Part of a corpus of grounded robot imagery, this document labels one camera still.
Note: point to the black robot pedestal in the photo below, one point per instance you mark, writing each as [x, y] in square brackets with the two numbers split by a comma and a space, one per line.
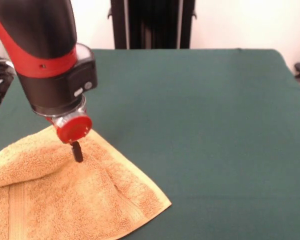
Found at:
[152, 25]

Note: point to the dark green table cloth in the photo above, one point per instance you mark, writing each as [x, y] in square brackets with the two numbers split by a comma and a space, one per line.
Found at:
[202, 125]

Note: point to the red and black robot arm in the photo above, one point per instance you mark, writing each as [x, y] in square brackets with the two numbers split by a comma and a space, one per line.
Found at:
[45, 62]

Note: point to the orange terry towel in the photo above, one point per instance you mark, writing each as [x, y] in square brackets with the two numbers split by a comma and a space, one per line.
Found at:
[65, 195]

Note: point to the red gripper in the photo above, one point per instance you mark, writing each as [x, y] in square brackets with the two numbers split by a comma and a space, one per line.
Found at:
[75, 130]

